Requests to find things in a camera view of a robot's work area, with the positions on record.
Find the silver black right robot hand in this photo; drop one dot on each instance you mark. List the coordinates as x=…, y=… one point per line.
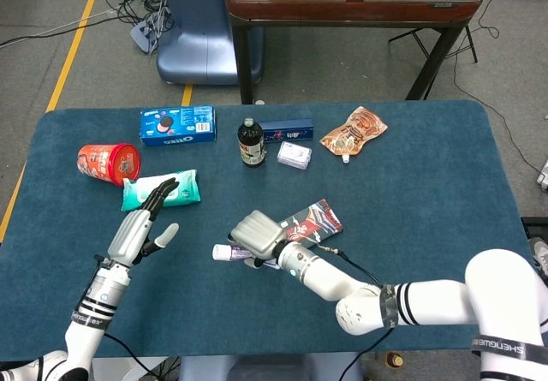
x=259, y=233

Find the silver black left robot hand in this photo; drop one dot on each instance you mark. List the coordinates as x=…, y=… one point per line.
x=130, y=235

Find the purple white toothpaste tube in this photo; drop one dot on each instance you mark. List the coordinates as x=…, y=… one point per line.
x=222, y=251

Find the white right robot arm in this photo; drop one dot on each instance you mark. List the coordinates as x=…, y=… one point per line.
x=428, y=304

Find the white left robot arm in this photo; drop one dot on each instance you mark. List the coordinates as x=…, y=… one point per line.
x=92, y=312

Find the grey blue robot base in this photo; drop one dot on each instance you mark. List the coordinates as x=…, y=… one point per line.
x=274, y=368

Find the green wet wipes pack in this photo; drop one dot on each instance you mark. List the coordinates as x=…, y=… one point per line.
x=188, y=192

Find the red instant noodle cup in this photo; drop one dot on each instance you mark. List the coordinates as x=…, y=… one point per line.
x=107, y=162

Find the clear plastic case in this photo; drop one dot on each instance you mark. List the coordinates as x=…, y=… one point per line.
x=294, y=155

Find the dark glass bottle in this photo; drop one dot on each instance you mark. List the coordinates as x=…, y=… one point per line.
x=251, y=145

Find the blue table mat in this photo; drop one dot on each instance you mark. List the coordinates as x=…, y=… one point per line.
x=214, y=312

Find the long dark blue box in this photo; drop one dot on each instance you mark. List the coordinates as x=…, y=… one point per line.
x=291, y=129

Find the blue Oreo cookie box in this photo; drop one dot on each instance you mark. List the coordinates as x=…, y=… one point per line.
x=180, y=128

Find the orange spout pouch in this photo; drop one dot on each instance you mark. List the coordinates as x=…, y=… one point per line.
x=353, y=135

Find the white box under table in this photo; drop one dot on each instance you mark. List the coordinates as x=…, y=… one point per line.
x=115, y=372

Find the small brown bottle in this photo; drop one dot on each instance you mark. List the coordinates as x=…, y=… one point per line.
x=394, y=359

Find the blue grey machine base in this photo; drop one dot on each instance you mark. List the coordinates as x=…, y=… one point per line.
x=192, y=47

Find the grey power strip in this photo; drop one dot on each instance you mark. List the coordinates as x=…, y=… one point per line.
x=145, y=34

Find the brown wooden table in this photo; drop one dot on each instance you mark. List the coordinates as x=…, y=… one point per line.
x=351, y=6

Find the black crate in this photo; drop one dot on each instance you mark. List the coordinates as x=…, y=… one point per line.
x=533, y=226

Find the grey sneaker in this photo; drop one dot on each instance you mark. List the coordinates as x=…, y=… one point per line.
x=540, y=254

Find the white grey device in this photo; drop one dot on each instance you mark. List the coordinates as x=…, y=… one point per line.
x=543, y=180

